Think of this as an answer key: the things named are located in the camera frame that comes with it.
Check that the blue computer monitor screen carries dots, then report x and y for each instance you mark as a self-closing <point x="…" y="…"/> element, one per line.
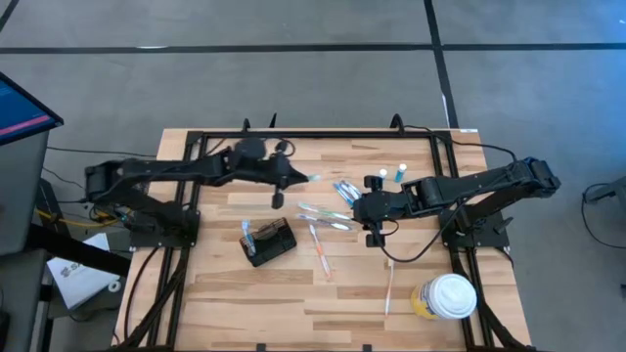
<point x="19" y="112"/>

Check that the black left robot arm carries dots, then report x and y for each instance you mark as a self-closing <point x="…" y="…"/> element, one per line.
<point x="161" y="171"/>

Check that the clear plastic packaging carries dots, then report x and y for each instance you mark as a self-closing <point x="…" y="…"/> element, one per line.
<point x="344" y="194"/>

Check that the white tape roll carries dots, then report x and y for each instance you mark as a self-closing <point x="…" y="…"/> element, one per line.
<point x="110" y="286"/>

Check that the purple toothbrush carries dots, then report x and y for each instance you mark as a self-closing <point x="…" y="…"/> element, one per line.
<point x="325" y="222"/>

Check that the white paper booklet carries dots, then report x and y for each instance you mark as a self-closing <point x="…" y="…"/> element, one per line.
<point x="78" y="278"/>

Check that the yellow Lysol wipes canister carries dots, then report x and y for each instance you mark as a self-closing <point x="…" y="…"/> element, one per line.
<point x="447" y="295"/>

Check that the unwrapped orange white toothbrush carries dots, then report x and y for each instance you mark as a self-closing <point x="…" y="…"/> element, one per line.
<point x="389" y="288"/>

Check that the blue toothbrush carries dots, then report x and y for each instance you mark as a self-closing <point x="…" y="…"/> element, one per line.
<point x="353" y="189"/>
<point x="248" y="239"/>

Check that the black frame bracket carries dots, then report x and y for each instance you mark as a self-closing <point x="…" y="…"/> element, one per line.
<point x="367" y="348"/>
<point x="261" y="348"/>

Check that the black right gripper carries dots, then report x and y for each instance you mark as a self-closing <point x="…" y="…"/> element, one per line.
<point x="381" y="205"/>

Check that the black stand beam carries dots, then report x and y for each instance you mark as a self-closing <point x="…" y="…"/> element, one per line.
<point x="73" y="249"/>

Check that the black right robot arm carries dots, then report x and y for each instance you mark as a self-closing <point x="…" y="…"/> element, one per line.
<point x="464" y="188"/>

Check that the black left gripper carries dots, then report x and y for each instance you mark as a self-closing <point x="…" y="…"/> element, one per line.
<point x="276" y="171"/>

